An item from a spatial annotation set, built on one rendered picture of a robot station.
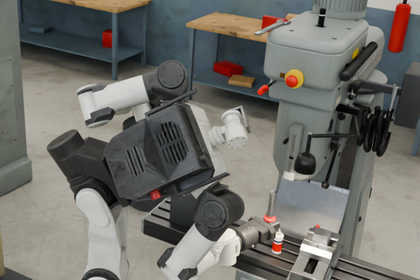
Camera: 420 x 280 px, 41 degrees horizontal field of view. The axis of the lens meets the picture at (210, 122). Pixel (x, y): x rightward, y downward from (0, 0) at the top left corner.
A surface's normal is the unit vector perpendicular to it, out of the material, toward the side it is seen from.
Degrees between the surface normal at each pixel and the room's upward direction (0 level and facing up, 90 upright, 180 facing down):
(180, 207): 90
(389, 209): 0
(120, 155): 74
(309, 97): 90
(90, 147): 13
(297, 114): 90
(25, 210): 0
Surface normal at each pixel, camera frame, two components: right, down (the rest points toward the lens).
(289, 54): -0.44, 0.33
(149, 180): -0.52, 0.04
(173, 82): -0.02, -0.09
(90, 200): -0.09, 0.40
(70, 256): 0.07, -0.91
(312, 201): -0.37, -0.11
